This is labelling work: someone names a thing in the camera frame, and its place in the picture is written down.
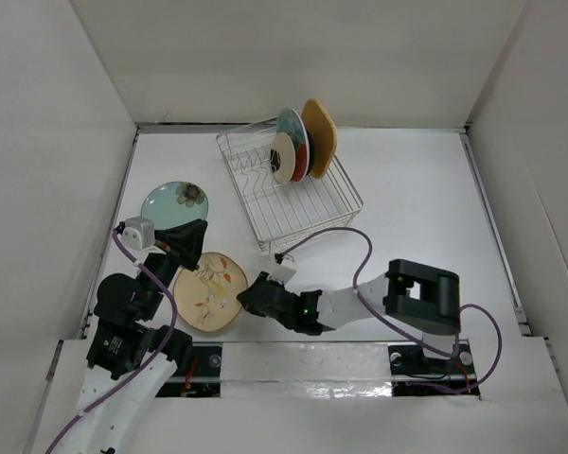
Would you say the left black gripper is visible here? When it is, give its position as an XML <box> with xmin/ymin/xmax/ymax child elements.
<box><xmin>138</xmin><ymin>217</ymin><xmax>207</xmax><ymax>318</ymax></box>

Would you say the beige bird painted plate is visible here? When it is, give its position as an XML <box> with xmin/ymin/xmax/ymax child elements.
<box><xmin>171</xmin><ymin>252</ymin><xmax>248</xmax><ymax>334</ymax></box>

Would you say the cream bowl with black marks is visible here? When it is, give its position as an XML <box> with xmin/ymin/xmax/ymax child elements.
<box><xmin>269</xmin><ymin>132</ymin><xmax>295</xmax><ymax>183</ymax></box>

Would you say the red and teal plate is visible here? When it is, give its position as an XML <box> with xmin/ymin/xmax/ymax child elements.
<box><xmin>275</xmin><ymin>107</ymin><xmax>309</xmax><ymax>183</ymax></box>

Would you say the orange woven square plate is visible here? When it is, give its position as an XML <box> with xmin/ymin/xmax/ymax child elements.
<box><xmin>301</xmin><ymin>98</ymin><xmax>337</xmax><ymax>179</ymax></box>

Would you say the small black plate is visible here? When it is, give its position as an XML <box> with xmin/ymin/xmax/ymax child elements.
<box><xmin>306</xmin><ymin>131</ymin><xmax>318</xmax><ymax>178</ymax></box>

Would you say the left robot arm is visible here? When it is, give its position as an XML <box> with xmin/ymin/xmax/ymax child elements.
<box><xmin>56</xmin><ymin>218</ymin><xmax>207</xmax><ymax>453</ymax></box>

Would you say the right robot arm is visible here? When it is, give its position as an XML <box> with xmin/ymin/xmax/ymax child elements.
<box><xmin>238</xmin><ymin>259</ymin><xmax>461</xmax><ymax>372</ymax></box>

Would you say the teal flower plate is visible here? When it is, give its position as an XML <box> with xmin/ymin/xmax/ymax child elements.
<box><xmin>140</xmin><ymin>182</ymin><xmax>209</xmax><ymax>230</ymax></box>

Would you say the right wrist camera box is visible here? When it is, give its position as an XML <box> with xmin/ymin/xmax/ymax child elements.
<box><xmin>268</xmin><ymin>253</ymin><xmax>297</xmax><ymax>286</ymax></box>

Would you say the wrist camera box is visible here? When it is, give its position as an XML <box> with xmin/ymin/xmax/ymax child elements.
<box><xmin>121</xmin><ymin>217</ymin><xmax>155</xmax><ymax>252</ymax></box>
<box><xmin>268</xmin><ymin>253</ymin><xmax>297</xmax><ymax>286</ymax></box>

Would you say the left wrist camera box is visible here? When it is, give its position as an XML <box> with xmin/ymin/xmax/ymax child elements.
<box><xmin>121</xmin><ymin>217</ymin><xmax>155</xmax><ymax>252</ymax></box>

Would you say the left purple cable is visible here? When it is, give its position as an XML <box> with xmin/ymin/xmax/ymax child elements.
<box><xmin>44</xmin><ymin>226</ymin><xmax>179</xmax><ymax>454</ymax></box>

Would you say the silver wire dish rack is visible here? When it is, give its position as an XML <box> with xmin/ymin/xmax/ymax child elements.
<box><xmin>216</xmin><ymin>117</ymin><xmax>364</xmax><ymax>253</ymax></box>

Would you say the metal base rail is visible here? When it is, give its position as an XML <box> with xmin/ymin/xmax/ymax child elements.
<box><xmin>158</xmin><ymin>341</ymin><xmax>479</xmax><ymax>399</ymax></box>

